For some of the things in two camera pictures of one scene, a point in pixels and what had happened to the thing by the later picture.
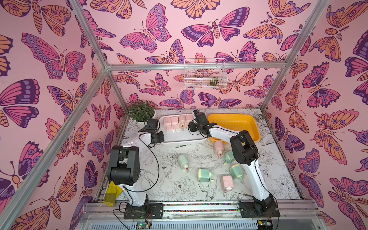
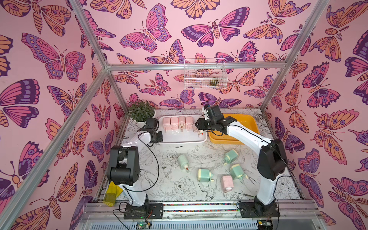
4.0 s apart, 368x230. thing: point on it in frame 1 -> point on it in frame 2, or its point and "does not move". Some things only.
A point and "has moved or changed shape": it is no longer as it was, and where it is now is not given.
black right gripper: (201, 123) -> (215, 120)
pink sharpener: (189, 118) does not move
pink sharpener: (219, 147) has moved or changed shape
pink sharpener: (227, 183) does not move
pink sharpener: (175, 122) does not move
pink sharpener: (182, 122) does not move
